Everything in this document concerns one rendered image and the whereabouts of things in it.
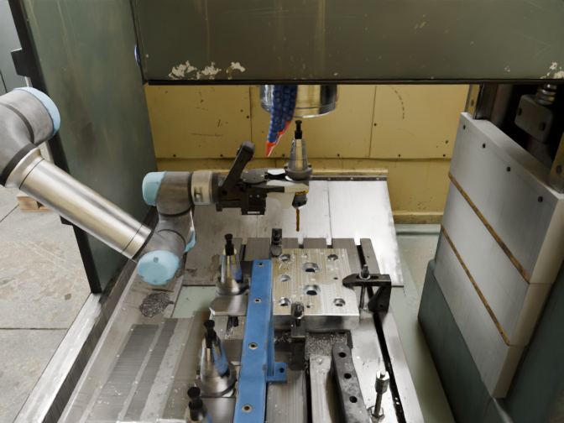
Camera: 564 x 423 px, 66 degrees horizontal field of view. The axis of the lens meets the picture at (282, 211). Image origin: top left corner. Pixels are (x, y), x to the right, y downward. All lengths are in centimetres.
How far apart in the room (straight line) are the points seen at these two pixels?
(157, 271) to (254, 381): 34
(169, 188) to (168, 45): 46
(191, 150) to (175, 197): 110
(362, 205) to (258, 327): 134
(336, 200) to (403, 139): 40
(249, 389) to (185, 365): 70
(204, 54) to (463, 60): 31
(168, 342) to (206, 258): 52
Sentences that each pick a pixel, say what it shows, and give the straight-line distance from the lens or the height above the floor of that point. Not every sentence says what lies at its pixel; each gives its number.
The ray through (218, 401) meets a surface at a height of 122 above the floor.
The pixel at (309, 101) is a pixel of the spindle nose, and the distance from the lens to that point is 83.
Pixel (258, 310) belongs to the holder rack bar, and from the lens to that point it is 79.
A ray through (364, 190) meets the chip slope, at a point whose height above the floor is 83.
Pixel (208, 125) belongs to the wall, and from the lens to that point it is 202.
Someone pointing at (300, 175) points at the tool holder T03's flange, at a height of 136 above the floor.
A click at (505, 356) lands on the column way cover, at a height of 103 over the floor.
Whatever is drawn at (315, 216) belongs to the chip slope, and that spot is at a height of 77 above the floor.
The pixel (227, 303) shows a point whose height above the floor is 122.
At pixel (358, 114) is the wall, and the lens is 200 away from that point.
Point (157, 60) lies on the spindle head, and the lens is 59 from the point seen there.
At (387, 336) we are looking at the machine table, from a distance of 123.
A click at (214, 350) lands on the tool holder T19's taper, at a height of 129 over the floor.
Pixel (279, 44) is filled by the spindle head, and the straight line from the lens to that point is 56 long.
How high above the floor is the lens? 176
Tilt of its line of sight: 30 degrees down
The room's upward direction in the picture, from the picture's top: straight up
